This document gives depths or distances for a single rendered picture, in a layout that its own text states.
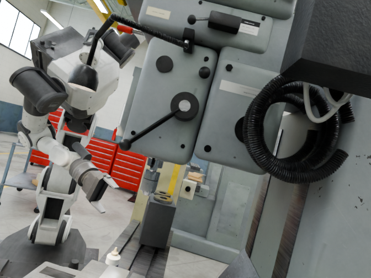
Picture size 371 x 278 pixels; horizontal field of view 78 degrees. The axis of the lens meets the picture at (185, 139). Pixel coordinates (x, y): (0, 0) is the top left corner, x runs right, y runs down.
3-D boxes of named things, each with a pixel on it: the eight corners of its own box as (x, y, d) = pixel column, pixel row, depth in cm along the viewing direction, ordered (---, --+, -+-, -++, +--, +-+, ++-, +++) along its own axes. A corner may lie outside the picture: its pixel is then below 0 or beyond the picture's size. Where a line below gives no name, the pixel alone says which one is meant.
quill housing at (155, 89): (116, 148, 58) (149, 27, 59) (136, 148, 78) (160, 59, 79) (189, 168, 57) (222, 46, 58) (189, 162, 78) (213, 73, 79)
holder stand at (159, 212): (138, 244, 98) (150, 198, 99) (141, 224, 120) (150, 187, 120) (165, 249, 100) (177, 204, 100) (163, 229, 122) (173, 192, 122)
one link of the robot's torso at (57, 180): (43, 187, 127) (67, 107, 132) (77, 193, 133) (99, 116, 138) (36, 192, 113) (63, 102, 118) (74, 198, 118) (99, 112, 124)
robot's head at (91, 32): (84, 59, 90) (78, 42, 83) (90, 46, 94) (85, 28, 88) (100, 61, 90) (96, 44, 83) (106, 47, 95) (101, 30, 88)
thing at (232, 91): (192, 157, 55) (220, 54, 56) (191, 154, 79) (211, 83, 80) (269, 178, 54) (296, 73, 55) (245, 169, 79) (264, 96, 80)
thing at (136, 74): (115, 134, 66) (134, 65, 67) (119, 135, 70) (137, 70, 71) (128, 138, 66) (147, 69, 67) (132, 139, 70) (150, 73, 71)
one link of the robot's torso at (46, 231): (32, 230, 138) (48, 160, 126) (68, 234, 144) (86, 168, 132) (21, 250, 124) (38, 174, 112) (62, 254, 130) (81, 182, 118)
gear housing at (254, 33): (134, 20, 57) (146, -18, 57) (152, 58, 81) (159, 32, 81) (266, 53, 56) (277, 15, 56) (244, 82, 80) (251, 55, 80)
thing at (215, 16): (185, 20, 53) (190, 3, 53) (186, 29, 57) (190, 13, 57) (238, 33, 53) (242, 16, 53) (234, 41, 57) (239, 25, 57)
